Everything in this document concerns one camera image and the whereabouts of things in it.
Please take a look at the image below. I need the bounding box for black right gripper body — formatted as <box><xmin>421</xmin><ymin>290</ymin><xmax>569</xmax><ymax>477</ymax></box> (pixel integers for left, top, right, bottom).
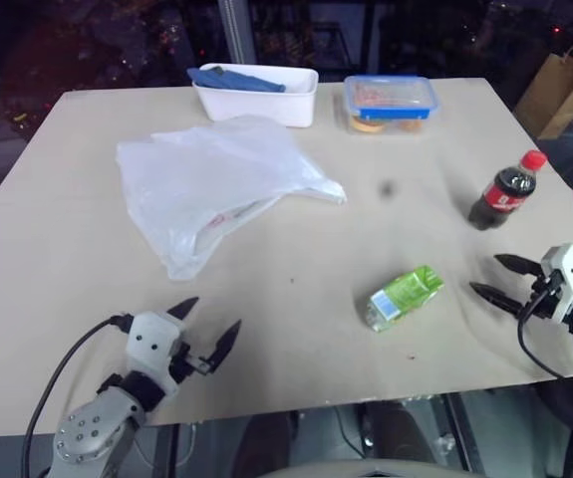
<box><xmin>514</xmin><ymin>271</ymin><xmax>566</xmax><ymax>321</ymax></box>

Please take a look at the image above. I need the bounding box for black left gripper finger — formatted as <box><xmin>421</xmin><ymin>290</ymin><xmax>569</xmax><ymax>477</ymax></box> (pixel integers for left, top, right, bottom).
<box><xmin>200</xmin><ymin>319</ymin><xmax>243</xmax><ymax>376</ymax></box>
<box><xmin>165</xmin><ymin>297</ymin><xmax>201</xmax><ymax>325</ymax></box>

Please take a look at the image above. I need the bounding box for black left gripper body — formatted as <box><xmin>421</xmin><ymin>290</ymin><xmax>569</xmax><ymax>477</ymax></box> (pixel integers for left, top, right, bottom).
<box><xmin>167</xmin><ymin>330</ymin><xmax>213</xmax><ymax>385</ymax></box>

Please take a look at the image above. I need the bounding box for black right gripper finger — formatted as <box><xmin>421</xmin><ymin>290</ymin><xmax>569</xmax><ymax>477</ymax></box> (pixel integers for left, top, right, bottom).
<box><xmin>468</xmin><ymin>281</ymin><xmax>524</xmax><ymax>321</ymax></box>
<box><xmin>493</xmin><ymin>253</ymin><xmax>542</xmax><ymax>277</ymax></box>

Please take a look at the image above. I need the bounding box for cola bottle with red cap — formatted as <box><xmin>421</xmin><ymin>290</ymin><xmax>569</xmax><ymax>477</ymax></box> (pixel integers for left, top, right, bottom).
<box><xmin>466</xmin><ymin>148</ymin><xmax>549</xmax><ymax>232</ymax></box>

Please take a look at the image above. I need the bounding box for green juice carton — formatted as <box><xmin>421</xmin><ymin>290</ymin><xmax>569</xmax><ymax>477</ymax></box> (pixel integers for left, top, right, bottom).
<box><xmin>363</xmin><ymin>264</ymin><xmax>446</xmax><ymax>335</ymax></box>

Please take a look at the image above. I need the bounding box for translucent white plastic bag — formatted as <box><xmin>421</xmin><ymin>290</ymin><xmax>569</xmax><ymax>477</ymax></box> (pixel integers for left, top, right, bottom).
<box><xmin>115</xmin><ymin>114</ymin><xmax>349</xmax><ymax>283</ymax></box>

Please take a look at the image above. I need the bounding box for brown paper shopping bag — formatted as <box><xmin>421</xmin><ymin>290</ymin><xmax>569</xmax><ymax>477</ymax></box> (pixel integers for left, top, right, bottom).
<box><xmin>513</xmin><ymin>38</ymin><xmax>573</xmax><ymax>141</ymax></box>

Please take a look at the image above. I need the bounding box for clear blue-lidded food container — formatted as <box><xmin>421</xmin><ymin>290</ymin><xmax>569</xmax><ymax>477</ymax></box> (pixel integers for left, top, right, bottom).
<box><xmin>342</xmin><ymin>75</ymin><xmax>439</xmax><ymax>137</ymax></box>

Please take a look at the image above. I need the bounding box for white plastic storage bin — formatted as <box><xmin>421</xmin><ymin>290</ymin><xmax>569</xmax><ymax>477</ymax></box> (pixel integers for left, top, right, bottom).
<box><xmin>191</xmin><ymin>63</ymin><xmax>320</xmax><ymax>129</ymax></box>

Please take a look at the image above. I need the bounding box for blue cloth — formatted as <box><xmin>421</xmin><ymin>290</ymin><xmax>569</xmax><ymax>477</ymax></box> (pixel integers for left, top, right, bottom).
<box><xmin>186</xmin><ymin>66</ymin><xmax>287</xmax><ymax>95</ymax></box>

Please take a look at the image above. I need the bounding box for metal pillar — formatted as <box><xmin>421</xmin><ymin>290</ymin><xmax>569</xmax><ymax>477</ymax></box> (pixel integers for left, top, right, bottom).
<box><xmin>217</xmin><ymin>0</ymin><xmax>258</xmax><ymax>67</ymax></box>

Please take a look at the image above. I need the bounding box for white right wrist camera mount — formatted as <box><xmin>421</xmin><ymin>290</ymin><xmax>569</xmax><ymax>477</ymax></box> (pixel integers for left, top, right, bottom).
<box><xmin>539</xmin><ymin>242</ymin><xmax>573</xmax><ymax>326</ymax></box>

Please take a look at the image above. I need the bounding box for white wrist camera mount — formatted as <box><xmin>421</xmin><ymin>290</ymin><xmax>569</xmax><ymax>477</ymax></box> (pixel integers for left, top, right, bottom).
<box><xmin>126</xmin><ymin>312</ymin><xmax>186</xmax><ymax>400</ymax></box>
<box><xmin>539</xmin><ymin>242</ymin><xmax>573</xmax><ymax>326</ymax></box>

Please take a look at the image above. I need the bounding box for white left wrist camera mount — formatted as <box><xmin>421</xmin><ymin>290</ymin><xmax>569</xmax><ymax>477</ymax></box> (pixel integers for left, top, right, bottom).
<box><xmin>126</xmin><ymin>312</ymin><xmax>186</xmax><ymax>400</ymax></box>

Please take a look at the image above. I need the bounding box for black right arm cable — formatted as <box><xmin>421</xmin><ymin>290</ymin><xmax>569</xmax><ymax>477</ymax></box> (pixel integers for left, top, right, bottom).
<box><xmin>516</xmin><ymin>287</ymin><xmax>573</xmax><ymax>385</ymax></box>

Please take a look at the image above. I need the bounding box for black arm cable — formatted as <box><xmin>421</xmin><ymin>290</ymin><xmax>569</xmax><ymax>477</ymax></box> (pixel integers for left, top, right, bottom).
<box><xmin>516</xmin><ymin>287</ymin><xmax>573</xmax><ymax>385</ymax></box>
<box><xmin>21</xmin><ymin>314</ymin><xmax>134</xmax><ymax>478</ymax></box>

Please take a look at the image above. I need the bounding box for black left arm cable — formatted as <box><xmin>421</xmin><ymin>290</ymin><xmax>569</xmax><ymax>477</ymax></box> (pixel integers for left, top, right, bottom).
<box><xmin>21</xmin><ymin>314</ymin><xmax>134</xmax><ymax>478</ymax></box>

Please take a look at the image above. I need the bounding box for black table frame leg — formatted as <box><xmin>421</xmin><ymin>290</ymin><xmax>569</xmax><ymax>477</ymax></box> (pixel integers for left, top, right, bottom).
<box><xmin>442</xmin><ymin>391</ymin><xmax>482</xmax><ymax>474</ymax></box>

